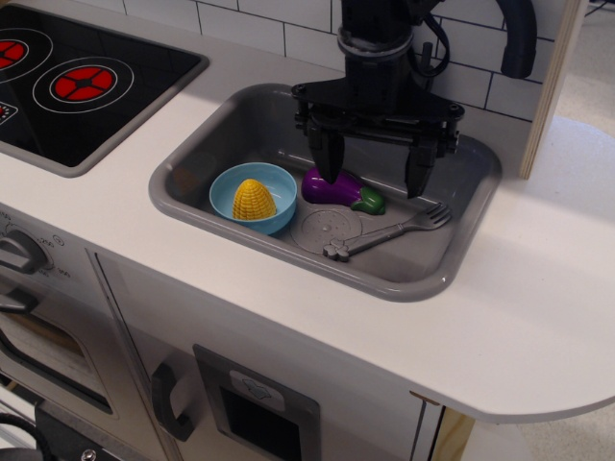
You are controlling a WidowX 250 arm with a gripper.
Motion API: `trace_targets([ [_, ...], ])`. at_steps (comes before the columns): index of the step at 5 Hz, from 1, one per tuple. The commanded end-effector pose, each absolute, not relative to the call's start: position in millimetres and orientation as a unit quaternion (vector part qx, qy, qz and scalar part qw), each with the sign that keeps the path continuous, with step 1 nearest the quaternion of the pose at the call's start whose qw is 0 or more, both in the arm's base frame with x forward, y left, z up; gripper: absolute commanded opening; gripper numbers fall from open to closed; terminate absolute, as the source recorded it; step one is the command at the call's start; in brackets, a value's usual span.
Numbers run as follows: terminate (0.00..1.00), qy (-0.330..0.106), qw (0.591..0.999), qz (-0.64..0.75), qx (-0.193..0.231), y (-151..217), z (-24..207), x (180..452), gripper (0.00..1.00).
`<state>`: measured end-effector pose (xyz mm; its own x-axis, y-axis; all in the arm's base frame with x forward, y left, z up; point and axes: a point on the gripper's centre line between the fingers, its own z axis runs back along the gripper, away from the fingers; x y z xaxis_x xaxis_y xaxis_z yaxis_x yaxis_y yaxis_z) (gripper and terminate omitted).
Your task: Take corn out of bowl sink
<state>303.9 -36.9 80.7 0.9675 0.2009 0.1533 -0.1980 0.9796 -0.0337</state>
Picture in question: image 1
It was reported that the light wooden side panel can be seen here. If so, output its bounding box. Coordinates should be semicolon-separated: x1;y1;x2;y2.
518;0;588;180

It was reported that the grey oven door handle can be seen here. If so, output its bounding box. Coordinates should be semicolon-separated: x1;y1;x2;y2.
1;288;38;314

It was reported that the purple toy eggplant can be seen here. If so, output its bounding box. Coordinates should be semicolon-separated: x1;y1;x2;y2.
301;168;385;215

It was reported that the grey toy fork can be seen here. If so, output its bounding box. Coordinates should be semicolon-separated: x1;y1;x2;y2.
323;203;453;262

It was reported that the grey oven knob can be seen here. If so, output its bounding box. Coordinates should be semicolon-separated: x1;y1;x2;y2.
1;230;49;275

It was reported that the grey dispenser panel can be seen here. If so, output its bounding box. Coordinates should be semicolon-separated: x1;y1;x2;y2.
193;345;322;461

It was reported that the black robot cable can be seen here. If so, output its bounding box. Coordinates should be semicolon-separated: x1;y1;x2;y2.
407;9;452;81

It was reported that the black faucet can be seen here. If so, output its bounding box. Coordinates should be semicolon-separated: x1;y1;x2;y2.
417;0;538;81

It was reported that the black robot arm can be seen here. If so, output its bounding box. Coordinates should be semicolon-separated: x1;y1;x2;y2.
291;1;464;198

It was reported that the yellow toy corn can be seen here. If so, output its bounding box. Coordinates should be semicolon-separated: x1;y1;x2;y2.
232;179;277;221

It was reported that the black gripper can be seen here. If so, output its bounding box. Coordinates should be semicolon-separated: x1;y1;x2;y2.
291;46;464;199

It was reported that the black toy stovetop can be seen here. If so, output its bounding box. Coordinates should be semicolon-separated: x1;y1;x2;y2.
1;4;209;178

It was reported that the dark grey cabinet handle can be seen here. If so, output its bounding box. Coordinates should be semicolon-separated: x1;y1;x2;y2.
150;363;194;442

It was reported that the light blue bowl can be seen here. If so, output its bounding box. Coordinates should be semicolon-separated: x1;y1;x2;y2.
209;162;298;235

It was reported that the grey sink basin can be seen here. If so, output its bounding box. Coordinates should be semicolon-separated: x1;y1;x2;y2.
149;84;502;302

